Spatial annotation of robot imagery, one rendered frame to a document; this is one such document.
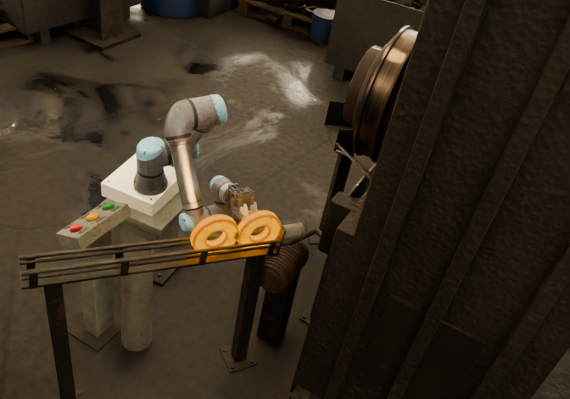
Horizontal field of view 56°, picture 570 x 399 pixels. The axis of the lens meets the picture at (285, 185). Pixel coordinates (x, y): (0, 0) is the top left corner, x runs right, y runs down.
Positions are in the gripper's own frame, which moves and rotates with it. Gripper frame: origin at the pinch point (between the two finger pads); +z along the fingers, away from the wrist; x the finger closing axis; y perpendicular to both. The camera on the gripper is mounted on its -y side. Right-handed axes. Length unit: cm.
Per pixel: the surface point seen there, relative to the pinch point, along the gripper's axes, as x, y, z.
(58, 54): -30, 23, -300
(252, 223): -3.7, 2.6, 6.6
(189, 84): 55, 4, -243
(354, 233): 17.8, 6.0, 33.0
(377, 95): 33, 44, 19
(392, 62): 38, 54, 19
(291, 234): 11.7, -5.2, 4.8
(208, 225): -19.0, 5.3, 7.4
